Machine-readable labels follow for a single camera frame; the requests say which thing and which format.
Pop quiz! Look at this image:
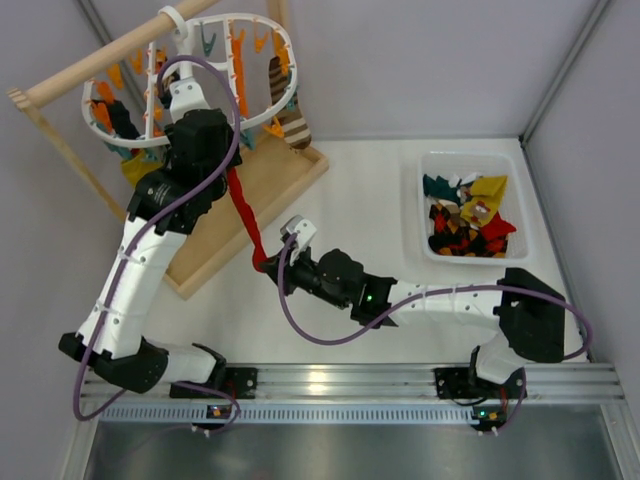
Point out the red sock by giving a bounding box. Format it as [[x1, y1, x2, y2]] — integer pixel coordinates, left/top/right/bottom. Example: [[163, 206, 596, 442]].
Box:
[[480, 212, 517, 242], [227, 168, 268, 273]]

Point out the dark navy sock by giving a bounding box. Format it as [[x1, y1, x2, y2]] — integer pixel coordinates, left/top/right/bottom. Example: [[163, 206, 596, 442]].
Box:
[[105, 100, 140, 140]]

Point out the large mustard yellow sock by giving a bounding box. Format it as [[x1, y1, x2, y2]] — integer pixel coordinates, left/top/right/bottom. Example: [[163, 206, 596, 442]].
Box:
[[120, 150, 163, 187]]

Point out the thin mustard yellow sock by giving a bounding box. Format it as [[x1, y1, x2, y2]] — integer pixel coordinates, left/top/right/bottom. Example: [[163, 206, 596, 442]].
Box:
[[460, 176, 508, 227]]

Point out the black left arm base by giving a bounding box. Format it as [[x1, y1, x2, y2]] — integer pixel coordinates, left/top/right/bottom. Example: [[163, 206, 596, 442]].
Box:
[[169, 367, 258, 400]]

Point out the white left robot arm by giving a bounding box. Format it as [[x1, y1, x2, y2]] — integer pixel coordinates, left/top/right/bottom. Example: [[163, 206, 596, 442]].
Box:
[[58, 109, 241, 393]]

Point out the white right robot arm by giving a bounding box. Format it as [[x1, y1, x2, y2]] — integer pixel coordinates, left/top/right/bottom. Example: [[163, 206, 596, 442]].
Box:
[[260, 249, 565, 385]]

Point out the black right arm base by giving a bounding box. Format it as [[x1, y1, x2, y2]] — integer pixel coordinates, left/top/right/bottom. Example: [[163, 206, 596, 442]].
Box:
[[434, 367, 525, 402]]

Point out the white round clip hanger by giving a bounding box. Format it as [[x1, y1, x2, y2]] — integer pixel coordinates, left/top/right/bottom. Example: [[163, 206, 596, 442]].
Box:
[[81, 4, 298, 150]]

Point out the wooden drying rack stand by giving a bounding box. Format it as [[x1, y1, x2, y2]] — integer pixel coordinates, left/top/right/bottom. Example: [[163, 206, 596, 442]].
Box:
[[7, 1, 329, 299]]

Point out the brown striped sock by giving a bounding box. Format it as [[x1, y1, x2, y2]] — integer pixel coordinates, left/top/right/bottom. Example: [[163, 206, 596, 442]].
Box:
[[268, 56, 312, 150]]

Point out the orange black argyle sock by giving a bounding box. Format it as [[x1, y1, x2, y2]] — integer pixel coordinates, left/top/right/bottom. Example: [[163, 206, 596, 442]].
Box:
[[428, 201, 514, 258]]

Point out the dark green sock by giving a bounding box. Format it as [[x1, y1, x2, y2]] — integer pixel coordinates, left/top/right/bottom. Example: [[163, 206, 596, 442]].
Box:
[[422, 174, 460, 203]]

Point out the white plastic basket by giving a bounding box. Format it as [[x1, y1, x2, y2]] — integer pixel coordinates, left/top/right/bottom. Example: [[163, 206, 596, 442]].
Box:
[[417, 152, 533, 267]]

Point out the red sock in basket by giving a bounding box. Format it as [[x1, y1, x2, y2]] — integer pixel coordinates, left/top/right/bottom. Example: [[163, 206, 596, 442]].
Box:
[[480, 212, 517, 242]]

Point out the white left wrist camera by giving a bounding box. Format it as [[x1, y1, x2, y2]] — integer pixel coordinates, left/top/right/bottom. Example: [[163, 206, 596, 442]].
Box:
[[160, 77, 210, 123]]

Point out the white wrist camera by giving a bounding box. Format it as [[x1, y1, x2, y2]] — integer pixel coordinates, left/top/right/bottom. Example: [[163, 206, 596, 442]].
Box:
[[280, 215, 317, 265], [160, 77, 210, 123]]

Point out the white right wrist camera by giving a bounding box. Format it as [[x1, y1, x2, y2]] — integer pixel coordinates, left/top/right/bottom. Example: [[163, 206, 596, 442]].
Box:
[[280, 215, 317, 265]]

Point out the aluminium mounting rail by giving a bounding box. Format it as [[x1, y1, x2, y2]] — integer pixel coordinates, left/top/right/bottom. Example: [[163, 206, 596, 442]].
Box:
[[97, 363, 629, 432]]

